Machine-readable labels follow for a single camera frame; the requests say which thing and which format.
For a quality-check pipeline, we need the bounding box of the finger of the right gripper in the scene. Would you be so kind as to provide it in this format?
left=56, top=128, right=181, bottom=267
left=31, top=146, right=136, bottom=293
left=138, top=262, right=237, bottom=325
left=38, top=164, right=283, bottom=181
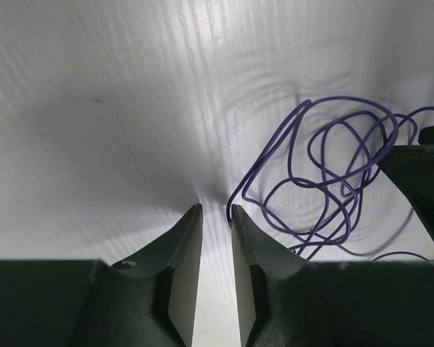
left=378, top=126, right=434, bottom=242

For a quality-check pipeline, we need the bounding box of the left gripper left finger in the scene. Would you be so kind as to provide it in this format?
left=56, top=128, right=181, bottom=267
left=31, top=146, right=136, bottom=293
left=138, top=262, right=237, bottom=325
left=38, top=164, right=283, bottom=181
left=0, top=205, right=203, bottom=346

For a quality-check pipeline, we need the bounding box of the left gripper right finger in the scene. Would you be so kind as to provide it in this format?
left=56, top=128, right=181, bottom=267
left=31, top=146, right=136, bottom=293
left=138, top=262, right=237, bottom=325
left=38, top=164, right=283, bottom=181
left=231, top=205, right=434, bottom=346

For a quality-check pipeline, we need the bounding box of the cable bundle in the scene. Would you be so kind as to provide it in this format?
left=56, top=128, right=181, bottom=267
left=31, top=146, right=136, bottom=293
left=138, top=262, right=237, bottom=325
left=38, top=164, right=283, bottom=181
left=226, top=95, right=434, bottom=263

